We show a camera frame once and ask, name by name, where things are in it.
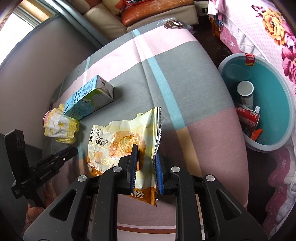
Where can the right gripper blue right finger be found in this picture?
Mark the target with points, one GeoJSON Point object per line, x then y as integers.
{"type": "Point", "coordinates": [161, 173]}

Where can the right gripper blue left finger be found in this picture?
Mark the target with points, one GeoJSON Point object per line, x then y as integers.
{"type": "Point", "coordinates": [129, 170]}

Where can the yellow chiffon cake bag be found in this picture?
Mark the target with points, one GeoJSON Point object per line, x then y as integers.
{"type": "Point", "coordinates": [107, 144]}

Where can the yellow white wrapper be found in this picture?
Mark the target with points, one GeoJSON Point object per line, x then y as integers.
{"type": "Point", "coordinates": [61, 127]}

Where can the light blue milk carton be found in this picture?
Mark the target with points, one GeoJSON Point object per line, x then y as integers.
{"type": "Point", "coordinates": [93, 95]}

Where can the red soda can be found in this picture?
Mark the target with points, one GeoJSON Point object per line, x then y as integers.
{"type": "Point", "coordinates": [248, 117]}

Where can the orange Ovaltine snack wrapper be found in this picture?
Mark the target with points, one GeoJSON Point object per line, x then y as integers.
{"type": "Point", "coordinates": [254, 134]}

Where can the strawberry yogurt cup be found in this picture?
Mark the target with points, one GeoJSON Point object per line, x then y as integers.
{"type": "Point", "coordinates": [245, 91]}

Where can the pink paper cup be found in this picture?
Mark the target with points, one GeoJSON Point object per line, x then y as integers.
{"type": "Point", "coordinates": [46, 117]}

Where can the teal plastic trash bin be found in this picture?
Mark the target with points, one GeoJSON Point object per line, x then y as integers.
{"type": "Point", "coordinates": [271, 94]}

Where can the person left hand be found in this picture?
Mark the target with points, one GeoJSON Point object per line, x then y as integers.
{"type": "Point", "coordinates": [34, 212]}

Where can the red bin label sticker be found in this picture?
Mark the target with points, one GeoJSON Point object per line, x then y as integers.
{"type": "Point", "coordinates": [249, 59]}

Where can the cream leather sofa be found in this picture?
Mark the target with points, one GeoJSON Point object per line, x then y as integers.
{"type": "Point", "coordinates": [116, 18]}

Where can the orange leather seat cushion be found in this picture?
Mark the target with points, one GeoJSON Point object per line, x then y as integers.
{"type": "Point", "coordinates": [141, 11]}

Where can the yellow cartoon pillow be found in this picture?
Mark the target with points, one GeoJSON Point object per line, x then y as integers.
{"type": "Point", "coordinates": [115, 6]}

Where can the pink floral bed quilt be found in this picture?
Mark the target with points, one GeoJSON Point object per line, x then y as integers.
{"type": "Point", "coordinates": [263, 52]}

